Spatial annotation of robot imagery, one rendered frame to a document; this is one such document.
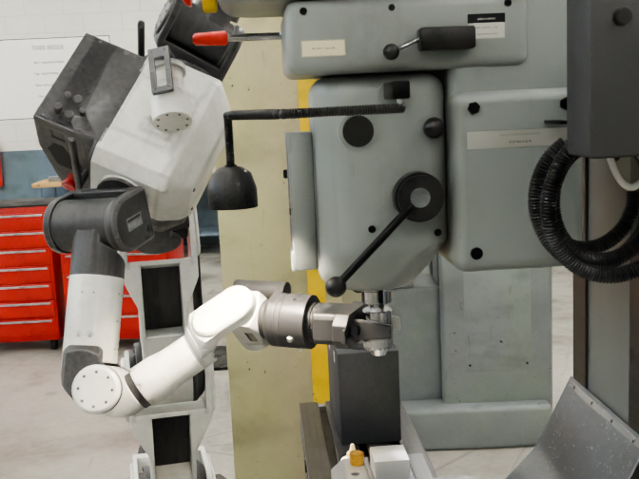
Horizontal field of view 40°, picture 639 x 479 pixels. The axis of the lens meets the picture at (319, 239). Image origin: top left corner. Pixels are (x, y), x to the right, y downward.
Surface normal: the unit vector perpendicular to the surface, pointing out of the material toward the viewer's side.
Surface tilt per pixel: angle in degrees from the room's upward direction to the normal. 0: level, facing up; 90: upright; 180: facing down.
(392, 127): 90
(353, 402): 90
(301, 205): 90
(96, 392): 71
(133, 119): 59
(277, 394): 90
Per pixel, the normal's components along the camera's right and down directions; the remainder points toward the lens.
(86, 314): -0.04, -0.17
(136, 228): 0.93, -0.02
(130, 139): 0.18, -0.40
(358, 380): 0.09, 0.15
